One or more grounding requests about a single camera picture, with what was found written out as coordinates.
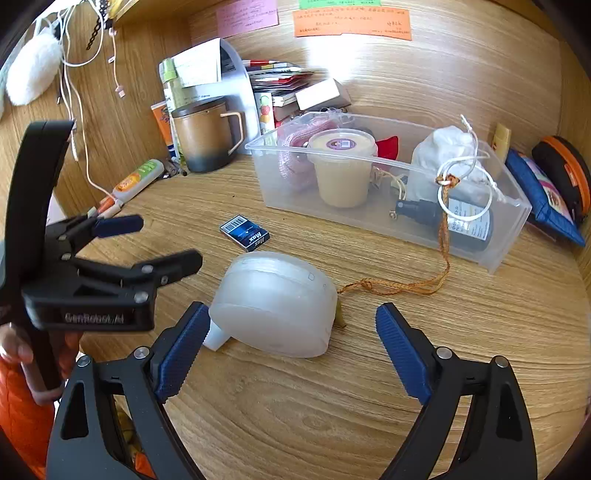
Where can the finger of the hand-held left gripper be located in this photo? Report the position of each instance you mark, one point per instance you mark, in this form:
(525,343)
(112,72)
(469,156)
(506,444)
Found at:
(175,265)
(120,225)

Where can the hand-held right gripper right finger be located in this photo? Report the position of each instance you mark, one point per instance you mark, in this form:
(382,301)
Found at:
(401,355)

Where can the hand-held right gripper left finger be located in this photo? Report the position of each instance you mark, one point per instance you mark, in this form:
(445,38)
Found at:
(182,355)

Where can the round translucent plastic jar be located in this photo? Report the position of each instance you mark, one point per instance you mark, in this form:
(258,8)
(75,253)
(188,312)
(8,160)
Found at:
(272,304)

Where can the clear plastic storage box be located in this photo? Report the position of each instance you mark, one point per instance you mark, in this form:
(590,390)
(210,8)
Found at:
(369,221)

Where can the dark glass bottle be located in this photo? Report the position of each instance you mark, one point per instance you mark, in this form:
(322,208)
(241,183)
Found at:
(461,224)

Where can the pink knit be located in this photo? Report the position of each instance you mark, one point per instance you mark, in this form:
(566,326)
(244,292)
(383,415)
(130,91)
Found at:
(293,152)

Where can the cream tub with purple label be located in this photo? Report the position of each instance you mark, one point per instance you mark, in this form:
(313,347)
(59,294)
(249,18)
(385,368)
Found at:
(341,161)

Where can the person's left forearm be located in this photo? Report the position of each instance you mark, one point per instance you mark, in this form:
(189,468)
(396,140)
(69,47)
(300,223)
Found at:
(18,415)

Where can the wooden desktop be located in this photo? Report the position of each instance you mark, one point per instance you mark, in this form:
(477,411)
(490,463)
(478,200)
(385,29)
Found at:
(295,415)

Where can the person's left hand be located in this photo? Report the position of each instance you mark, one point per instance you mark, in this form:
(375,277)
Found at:
(14,344)

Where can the white and orange sticks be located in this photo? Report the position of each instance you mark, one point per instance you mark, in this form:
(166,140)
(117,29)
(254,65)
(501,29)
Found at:
(106,207)

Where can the white tube with orange label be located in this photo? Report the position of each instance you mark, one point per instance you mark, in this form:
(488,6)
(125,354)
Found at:
(136,181)

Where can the blue staples box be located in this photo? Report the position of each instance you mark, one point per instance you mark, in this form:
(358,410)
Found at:
(245,233)

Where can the orange sunscreen tube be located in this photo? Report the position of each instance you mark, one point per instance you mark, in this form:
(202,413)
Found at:
(161,127)

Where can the brown ceramic mug with lid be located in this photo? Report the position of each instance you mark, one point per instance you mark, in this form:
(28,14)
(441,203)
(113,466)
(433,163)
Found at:
(203,136)

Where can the fruit print candy packet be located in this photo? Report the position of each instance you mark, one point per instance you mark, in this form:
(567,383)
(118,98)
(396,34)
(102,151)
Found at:
(265,113)

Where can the white printed paper sheet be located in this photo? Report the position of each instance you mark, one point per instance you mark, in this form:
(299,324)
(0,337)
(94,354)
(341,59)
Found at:
(198,64)

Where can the white fluffy plush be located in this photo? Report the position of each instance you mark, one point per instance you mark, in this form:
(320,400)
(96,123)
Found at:
(32,69)

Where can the white file holder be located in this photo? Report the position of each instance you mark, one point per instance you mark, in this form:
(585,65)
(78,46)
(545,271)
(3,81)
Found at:
(240,87)

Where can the red cloth item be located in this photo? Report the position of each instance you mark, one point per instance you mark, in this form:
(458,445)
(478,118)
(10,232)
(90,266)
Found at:
(390,147)

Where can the blue zipper pouch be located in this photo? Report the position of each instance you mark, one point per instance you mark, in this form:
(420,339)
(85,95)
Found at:
(545,198)

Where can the stack of booklets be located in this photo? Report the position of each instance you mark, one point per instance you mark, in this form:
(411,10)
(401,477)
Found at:
(281,81)

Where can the small white cardboard box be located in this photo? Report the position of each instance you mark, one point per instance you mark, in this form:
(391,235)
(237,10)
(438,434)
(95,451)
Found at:
(321,94)

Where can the pink sticky note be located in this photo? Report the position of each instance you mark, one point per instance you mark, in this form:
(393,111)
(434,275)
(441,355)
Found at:
(247,16)

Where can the orange and black round pouch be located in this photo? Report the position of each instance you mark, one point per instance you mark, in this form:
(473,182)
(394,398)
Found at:
(568,170)

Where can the orange sticky note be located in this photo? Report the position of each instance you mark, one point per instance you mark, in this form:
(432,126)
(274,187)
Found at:
(351,23)

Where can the green sticky note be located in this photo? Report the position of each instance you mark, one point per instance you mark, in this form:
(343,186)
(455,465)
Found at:
(341,2)

